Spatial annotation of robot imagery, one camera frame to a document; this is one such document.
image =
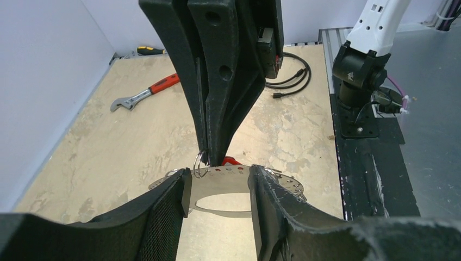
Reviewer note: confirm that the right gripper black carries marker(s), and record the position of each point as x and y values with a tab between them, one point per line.
228	32

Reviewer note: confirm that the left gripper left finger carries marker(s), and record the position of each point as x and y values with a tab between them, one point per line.
145	228

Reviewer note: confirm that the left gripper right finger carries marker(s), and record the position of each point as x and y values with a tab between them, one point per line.
288	228

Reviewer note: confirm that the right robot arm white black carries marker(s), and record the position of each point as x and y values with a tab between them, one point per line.
361	60

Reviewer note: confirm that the yellow black screwdriver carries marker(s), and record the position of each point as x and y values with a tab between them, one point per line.
147	50

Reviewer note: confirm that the red handled adjustable wrench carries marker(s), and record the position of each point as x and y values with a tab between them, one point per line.
130	102

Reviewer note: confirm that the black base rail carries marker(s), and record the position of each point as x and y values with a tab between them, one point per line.
373	176

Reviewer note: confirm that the aluminium frame rail right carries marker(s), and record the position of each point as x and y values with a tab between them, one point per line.
332	39

